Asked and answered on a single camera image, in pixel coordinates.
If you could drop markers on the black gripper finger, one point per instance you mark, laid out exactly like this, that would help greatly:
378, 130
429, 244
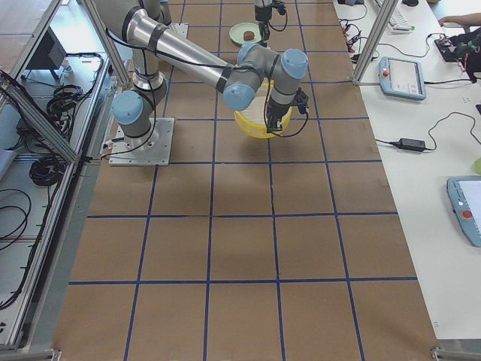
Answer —
265, 32

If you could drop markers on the brown bun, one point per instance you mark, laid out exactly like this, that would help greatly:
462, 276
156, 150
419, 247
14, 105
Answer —
248, 36

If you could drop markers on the yellow steamer basket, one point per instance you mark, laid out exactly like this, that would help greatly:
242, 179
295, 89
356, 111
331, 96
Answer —
250, 75
251, 121

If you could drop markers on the person hand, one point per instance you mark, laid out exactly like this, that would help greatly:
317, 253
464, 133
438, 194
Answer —
454, 21

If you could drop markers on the green plate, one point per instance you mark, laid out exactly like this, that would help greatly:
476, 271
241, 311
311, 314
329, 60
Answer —
237, 31

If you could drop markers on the upper teach pendant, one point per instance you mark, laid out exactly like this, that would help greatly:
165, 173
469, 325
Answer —
401, 78

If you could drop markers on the teach pendant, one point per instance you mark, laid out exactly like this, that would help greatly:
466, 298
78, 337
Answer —
464, 194
401, 78

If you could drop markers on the white keyboard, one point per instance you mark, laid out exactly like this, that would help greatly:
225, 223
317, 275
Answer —
398, 24

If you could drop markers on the black power adapter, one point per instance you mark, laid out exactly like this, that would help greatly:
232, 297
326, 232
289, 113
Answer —
409, 144

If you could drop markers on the black circuit board device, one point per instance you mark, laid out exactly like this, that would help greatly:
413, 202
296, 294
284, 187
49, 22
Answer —
450, 51

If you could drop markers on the lower teach pendant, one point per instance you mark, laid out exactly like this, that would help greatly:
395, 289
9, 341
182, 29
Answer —
464, 194

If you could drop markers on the black monitor box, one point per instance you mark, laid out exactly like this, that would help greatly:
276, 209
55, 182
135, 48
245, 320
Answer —
48, 55

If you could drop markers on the aluminium frame post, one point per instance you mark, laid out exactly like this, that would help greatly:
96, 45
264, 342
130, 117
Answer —
376, 32

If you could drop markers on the aluminium left frame rail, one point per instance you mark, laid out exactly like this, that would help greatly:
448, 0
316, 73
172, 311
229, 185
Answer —
51, 131

